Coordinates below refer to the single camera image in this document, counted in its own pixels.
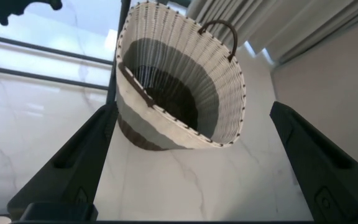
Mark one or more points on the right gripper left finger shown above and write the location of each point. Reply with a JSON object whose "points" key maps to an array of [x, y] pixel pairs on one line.
{"points": [[67, 180]]}

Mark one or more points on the white laundry basket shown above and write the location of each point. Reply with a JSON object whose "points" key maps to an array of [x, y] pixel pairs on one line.
{"points": [[191, 62]]}

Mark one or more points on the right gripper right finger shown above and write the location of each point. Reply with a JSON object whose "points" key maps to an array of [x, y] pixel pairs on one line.
{"points": [[322, 186]]}

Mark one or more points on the black garment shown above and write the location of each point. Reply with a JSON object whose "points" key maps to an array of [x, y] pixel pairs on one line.
{"points": [[11, 7]]}

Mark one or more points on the black clothes rack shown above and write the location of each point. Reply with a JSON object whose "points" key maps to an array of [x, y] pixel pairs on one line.
{"points": [[42, 77]]}

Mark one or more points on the beige curtain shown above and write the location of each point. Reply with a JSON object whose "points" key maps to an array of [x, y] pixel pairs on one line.
{"points": [[275, 25]]}

